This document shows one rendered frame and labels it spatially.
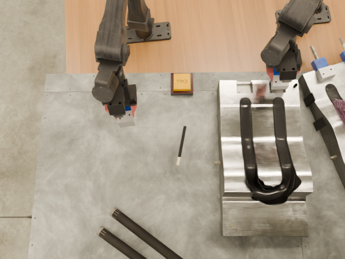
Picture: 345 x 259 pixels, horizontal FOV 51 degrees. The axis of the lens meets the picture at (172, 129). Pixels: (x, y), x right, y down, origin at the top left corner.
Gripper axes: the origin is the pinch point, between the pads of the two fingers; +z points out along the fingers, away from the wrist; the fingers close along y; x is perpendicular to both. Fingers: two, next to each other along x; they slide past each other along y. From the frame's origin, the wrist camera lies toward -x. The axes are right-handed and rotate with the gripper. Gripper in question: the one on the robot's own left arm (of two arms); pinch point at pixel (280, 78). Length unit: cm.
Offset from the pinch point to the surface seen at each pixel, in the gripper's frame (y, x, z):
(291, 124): 3.4, -10.1, 10.7
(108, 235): -55, -45, 20
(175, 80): -34.6, 5.3, 4.5
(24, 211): -130, -11, 86
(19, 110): -140, 44, 65
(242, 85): -11.8, 3.2, 5.9
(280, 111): 0.1, -6.2, 9.1
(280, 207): -1.4, -34.2, 21.5
